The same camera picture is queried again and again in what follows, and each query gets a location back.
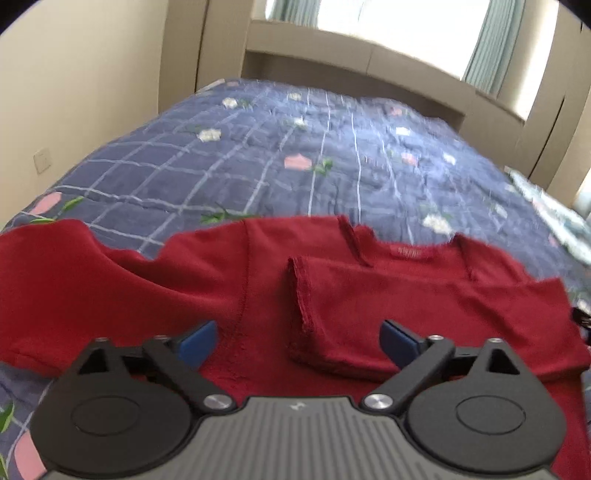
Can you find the bright window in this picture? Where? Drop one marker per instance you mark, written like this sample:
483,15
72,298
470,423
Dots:
401,27

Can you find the pale green curtain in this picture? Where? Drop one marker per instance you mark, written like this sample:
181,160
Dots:
291,10
491,46

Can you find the red knit sweater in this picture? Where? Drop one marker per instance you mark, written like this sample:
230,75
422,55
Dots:
272,295

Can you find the beige bed headboard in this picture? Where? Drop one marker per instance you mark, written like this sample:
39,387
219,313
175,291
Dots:
351,60

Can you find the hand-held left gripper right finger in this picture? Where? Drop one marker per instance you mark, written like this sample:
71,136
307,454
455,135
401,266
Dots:
396,342

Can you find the floral pillow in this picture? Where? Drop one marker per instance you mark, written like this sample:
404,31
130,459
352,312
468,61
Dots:
556,217

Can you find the blue checked floral quilt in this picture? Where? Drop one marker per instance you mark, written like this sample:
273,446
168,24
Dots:
240,152

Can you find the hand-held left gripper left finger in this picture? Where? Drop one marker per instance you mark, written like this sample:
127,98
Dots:
199,342

